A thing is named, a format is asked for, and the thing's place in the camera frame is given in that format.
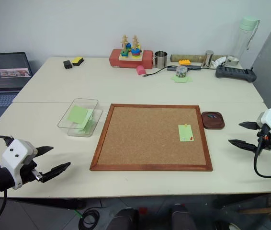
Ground grey laptop computer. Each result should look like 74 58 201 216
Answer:
0 52 34 124

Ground stainless steel mug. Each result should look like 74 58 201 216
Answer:
153 50 169 69

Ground yellow and black sponge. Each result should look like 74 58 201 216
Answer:
71 57 85 66

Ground wooden colourful stacking toy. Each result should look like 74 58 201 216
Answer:
118 34 144 62

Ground light green square sheet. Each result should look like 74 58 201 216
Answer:
67 106 90 124

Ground round silver tin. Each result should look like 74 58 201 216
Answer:
225 56 240 67

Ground wooden frame piece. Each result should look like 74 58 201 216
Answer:
235 194 271 230

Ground green sticky notes in tray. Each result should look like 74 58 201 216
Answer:
67 109 103 138

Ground dark brown wooden tray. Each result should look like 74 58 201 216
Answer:
201 111 226 131

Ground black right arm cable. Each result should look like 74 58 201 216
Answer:
253 124 271 179

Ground black USB hub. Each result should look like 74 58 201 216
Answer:
167 65 202 72

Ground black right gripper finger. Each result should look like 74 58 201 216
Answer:
238 121 261 131
228 139 258 153

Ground clear bottle green lid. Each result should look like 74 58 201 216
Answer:
233 16 261 63

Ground shiny steel cylinder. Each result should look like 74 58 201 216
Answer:
201 50 215 69

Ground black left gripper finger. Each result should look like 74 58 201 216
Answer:
41 162 71 184
36 146 55 159

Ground clear plastic box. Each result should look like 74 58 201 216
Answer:
57 98 99 130

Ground dark rounded shape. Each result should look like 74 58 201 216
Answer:
106 207 140 230
169 203 198 230

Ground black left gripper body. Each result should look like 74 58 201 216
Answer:
19 155 44 186

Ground white crumpled cloth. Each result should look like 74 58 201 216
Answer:
210 56 227 68

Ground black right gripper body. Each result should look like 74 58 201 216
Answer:
256 123 271 153

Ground red rectangular box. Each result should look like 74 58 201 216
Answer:
108 49 154 70

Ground black coiled floor cable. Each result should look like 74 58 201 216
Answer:
78 207 101 230

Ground black table frame bar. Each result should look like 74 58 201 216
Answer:
5 197 86 211

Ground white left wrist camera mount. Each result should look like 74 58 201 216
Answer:
1 139 37 190

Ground black handheld controller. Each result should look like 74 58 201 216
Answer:
215 65 258 83

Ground wood-framed cork board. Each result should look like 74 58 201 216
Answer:
89 103 214 173

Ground brown cardboard tube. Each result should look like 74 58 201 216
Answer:
170 54 227 63

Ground black USB cable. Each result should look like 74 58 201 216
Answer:
143 66 174 78

